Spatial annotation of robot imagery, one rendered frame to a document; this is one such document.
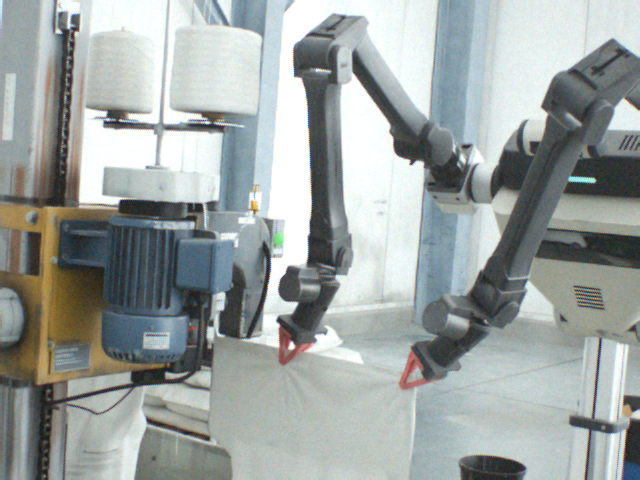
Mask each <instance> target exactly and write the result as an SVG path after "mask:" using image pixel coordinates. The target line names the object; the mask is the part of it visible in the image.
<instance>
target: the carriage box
mask: <svg viewBox="0 0 640 480"><path fill-rule="evenodd" d="M110 215H131V214H119V212H118V205H110V204H100V203H99V204H98V203H79V208H59V207H44V209H38V208H28V207H20V206H11V205H3V204H0V227H5V228H12V229H19V230H26V231H34V232H41V233H42V243H41V260H40V275H23V274H18V273H12V272H7V271H1V270H0V287H1V288H7V289H10V290H12V291H14V292H15V293H16V294H17V295H18V297H19V298H20V299H21V302H22V304H23V308H24V328H23V331H22V334H21V336H20V338H19V340H18V341H17V342H16V343H15V344H13V345H11V346H8V347H2V348H0V372H1V373H4V374H8V375H11V376H14V377H18V378H21V379H25V380H28V381H32V382H33V384H35V385H41V384H45V383H50V382H58V381H60V382H65V381H71V380H78V379H85V378H92V377H99V376H106V375H113V374H121V373H128V372H134V371H141V370H148V369H155V368H162V367H169V365H170V363H165V364H133V363H126V362H121V361H117V360H114V359H112V358H110V357H109V356H107V355H106V353H105V351H104V350H103V348H102V345H101V334H102V319H101V318H100V316H101V315H102V311H103V310H104V309H105V308H109V307H110V303H108V302H106V301H104V299H103V295H104V280H105V268H77V269H61V268H59V267H58V248H59V232H60V222H61V220H62V219H86V220H109V217H110ZM84 343H91V351H90V368H84V369H77V370H70V371H63V372H57V373H53V368H54V350H55V347H59V346H67V345H76V344H84Z"/></svg>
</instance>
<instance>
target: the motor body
mask: <svg viewBox="0 0 640 480"><path fill-rule="evenodd" d="M109 223H111V224H112V225H109V226H108V233H107V249H106V264H105V280H104V295H103V299H104V301H106V302H108V303H110V307H109V308H105V309H104V310H103V311H102V315H101V316H100V318H101V319H102V334H101V345H102V348H103V350H104V351H105V353H106V355H107V356H109V357H110V358H112V359H114V360H117V361H121V362H126V363H133V364H165V363H170V362H174V361H176V360H178V359H179V358H181V356H182V355H183V353H184V352H185V350H186V347H187V339H188V327H189V326H191V323H189V317H190V315H189V314H188V313H186V312H184V311H183V304H184V296H189V292H190V290H183V289H177V287H176V283H175V282H174V272H175V257H176V246H177V244H179V241H180V240H181V239H186V238H193V235H194V231H193V230H191V229H195V221H193V220H187V219H179V218H169V217H159V218H146V216H141V215H110V217H109Z"/></svg>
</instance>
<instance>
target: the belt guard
mask: <svg viewBox="0 0 640 480"><path fill-rule="evenodd" d="M218 192H219V176H218V175H211V174H204V173H192V172H179V171H166V170H153V169H140V168H127V167H114V166H105V167H104V173H103V189H102V196H107V197H115V198H125V199H137V200H151V201H165V202H181V203H207V202H210V201H216V200H218Z"/></svg>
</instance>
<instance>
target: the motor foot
mask: <svg viewBox="0 0 640 480"><path fill-rule="evenodd" d="M109 225H112V224H111V223H109V220H86V219H62V220H61V222H60V232H59V248H58V267H59V268H61V269H77V268H105V264H106V249H107V233H108V226H109Z"/></svg>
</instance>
